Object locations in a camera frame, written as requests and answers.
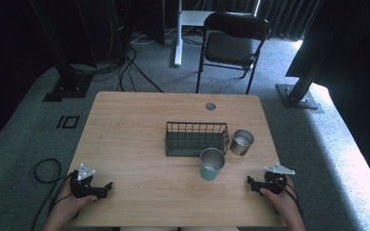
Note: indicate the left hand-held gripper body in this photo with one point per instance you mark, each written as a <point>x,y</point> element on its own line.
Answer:
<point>81,189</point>

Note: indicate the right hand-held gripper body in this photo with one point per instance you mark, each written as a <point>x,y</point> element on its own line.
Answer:
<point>274,184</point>

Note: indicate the plain steel cup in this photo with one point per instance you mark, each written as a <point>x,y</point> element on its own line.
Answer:
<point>237,149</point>

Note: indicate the teal metal cup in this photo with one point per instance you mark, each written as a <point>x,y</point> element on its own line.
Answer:
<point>210,173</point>

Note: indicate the person's right hand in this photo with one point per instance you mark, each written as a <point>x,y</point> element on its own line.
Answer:
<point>284,202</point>

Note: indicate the person's left hand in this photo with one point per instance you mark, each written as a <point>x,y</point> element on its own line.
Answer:
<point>67,207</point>

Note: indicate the grey table grommet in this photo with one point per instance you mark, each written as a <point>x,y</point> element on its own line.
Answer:
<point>210,106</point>

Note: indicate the black metal stand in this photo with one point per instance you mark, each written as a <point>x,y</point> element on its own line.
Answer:
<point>66,73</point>
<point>298,93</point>

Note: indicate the black folding chair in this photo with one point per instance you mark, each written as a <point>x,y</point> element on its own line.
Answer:
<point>229,48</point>

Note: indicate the dark equipment cabinet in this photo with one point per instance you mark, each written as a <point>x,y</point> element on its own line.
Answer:
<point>141,22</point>

